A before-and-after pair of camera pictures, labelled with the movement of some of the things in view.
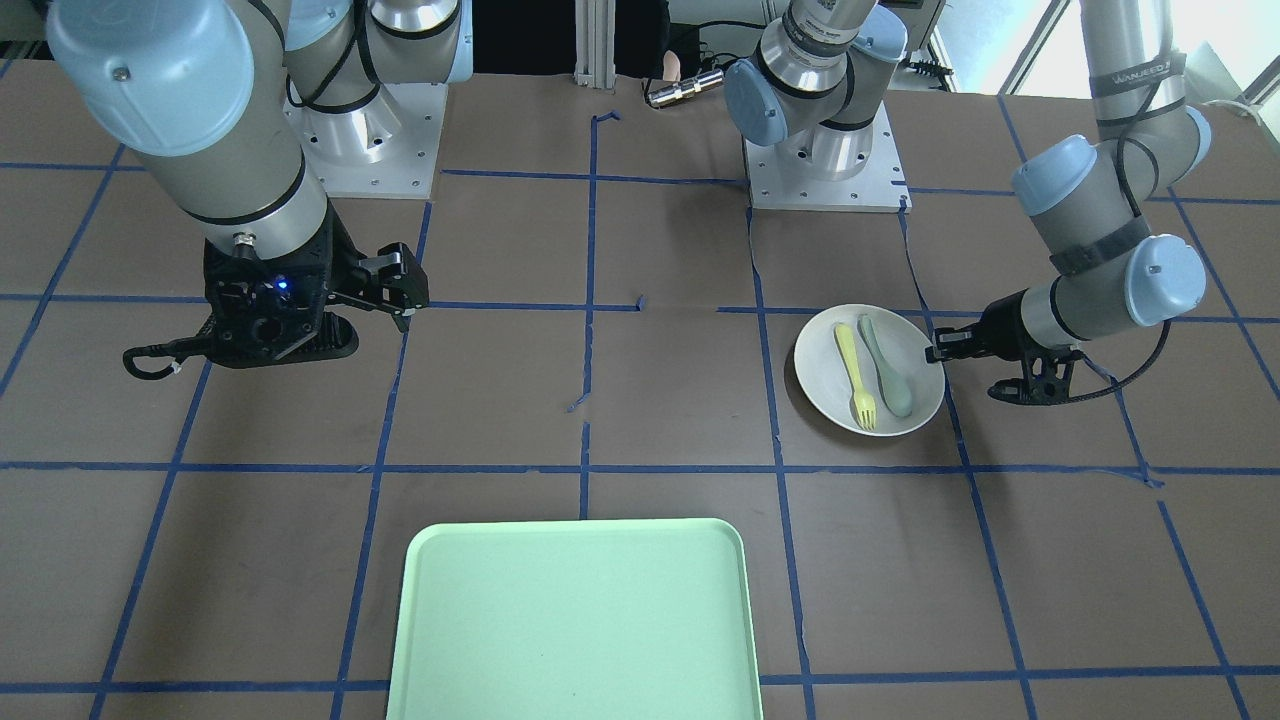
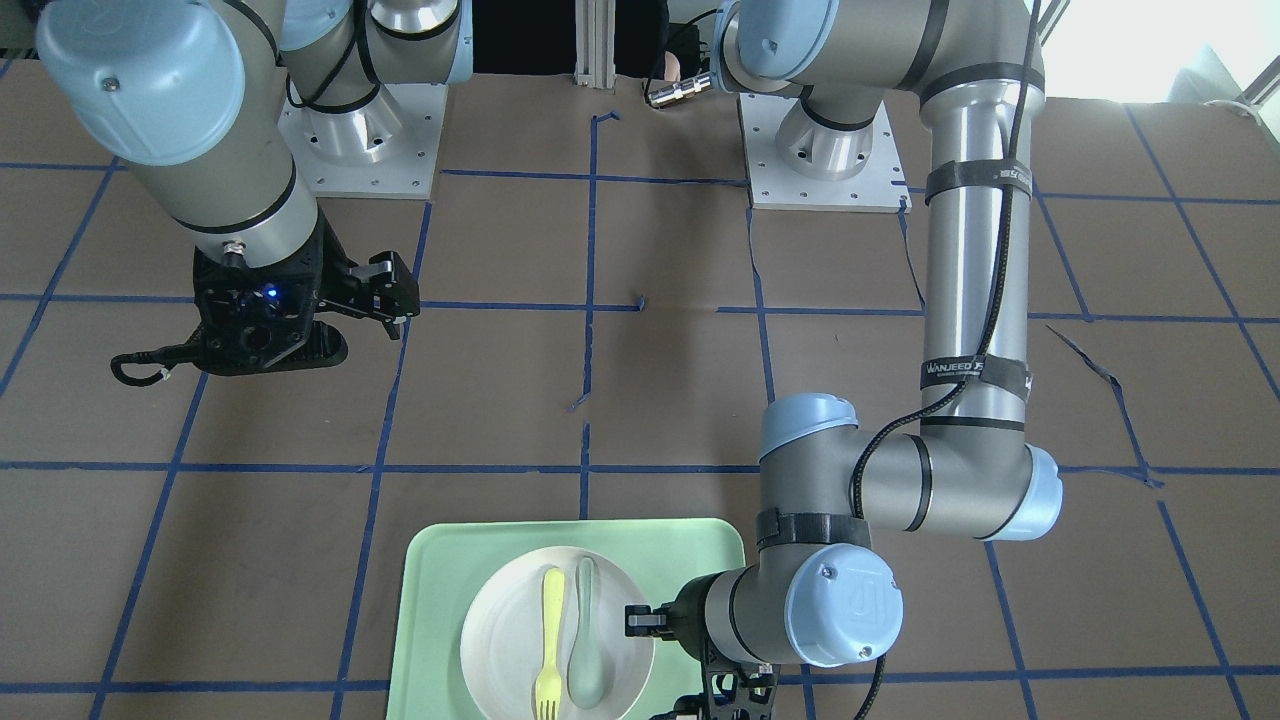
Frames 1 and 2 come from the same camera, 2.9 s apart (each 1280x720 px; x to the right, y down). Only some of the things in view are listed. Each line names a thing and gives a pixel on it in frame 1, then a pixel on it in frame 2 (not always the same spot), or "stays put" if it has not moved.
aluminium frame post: [595, 36] stays put
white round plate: [862, 369] to [503, 637]
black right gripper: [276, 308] stays put
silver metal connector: [685, 88] stays put
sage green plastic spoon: [894, 386] to [585, 673]
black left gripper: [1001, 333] to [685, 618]
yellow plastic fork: [865, 406] to [549, 679]
